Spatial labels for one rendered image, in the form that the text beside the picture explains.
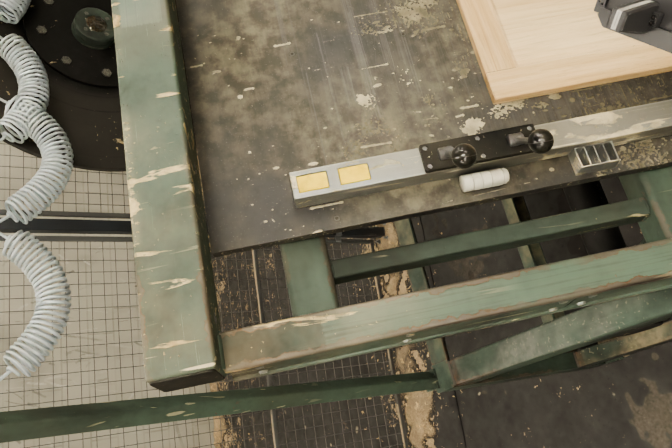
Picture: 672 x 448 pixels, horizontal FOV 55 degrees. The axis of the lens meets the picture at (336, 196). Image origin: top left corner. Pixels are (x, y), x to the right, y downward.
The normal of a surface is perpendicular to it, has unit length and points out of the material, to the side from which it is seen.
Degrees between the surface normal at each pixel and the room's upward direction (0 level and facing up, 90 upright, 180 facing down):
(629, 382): 0
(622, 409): 0
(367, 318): 58
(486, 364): 0
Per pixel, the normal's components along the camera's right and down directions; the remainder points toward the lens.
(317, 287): 0.00, -0.39
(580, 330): -0.83, -0.04
